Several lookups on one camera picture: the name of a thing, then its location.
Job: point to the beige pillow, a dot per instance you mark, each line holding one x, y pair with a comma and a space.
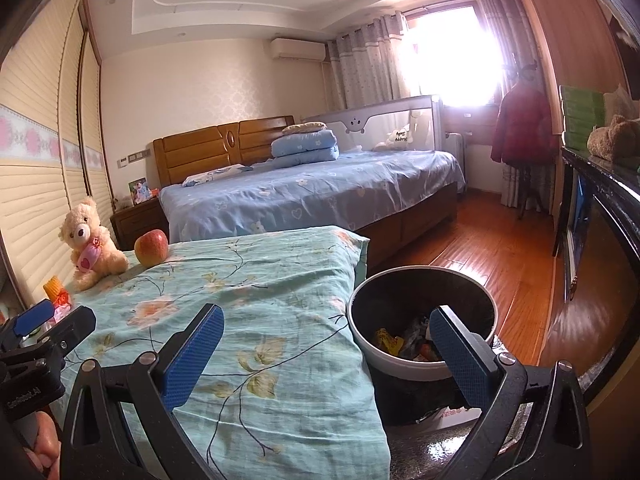
300, 127

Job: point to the red coat on stand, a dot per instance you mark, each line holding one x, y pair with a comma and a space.
525, 195

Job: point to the folded blue quilt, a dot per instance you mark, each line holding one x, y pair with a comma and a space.
305, 146

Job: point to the white plush toy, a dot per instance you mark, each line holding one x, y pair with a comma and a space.
397, 137

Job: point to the stack of green boxes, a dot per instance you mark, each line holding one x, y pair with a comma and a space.
582, 115

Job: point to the wooden nightstand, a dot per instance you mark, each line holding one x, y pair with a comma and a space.
140, 222

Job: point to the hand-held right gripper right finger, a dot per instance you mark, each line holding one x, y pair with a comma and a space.
462, 360

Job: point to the white and blue printed pillow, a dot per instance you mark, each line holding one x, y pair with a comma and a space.
215, 176

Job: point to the photo frame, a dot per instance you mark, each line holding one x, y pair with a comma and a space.
137, 191

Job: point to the brown plush toy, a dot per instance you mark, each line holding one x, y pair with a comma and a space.
612, 137

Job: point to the cream teddy bear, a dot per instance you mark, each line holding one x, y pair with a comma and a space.
85, 232

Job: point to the brown wooden wardrobe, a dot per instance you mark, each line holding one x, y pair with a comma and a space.
565, 35

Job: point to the red yellow apple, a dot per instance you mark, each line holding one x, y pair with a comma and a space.
151, 247

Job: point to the white air conditioner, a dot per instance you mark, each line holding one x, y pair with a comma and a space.
297, 50

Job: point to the dark red coat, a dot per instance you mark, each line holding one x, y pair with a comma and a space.
522, 125

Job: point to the grey bed guard rail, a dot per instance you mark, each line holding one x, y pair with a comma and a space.
380, 115

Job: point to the white and black trash bin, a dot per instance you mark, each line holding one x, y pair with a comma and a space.
370, 355

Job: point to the person's left hand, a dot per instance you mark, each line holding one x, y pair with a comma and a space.
45, 442

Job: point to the cream louvered wardrobe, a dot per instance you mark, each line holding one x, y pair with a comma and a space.
35, 200

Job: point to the dark blue snack wrapper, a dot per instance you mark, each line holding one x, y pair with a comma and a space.
415, 335

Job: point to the red and pink plastic wrapper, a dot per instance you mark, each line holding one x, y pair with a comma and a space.
62, 301

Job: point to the bright window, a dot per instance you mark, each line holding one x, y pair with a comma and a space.
450, 60

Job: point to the orange foam fruit net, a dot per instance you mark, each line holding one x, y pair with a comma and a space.
52, 289

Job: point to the wall switch panel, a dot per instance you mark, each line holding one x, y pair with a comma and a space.
132, 158

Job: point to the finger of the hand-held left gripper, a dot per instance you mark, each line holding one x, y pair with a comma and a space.
75, 325
32, 317

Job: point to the bed with blue sheet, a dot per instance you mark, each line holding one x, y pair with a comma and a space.
310, 190

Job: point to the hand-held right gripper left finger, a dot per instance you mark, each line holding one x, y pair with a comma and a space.
192, 360

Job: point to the grey dotted curtain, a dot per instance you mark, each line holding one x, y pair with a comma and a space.
365, 65
492, 20

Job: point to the wooden headboard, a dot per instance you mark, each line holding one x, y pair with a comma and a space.
200, 152

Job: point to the black cabinet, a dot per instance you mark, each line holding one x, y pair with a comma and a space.
610, 240

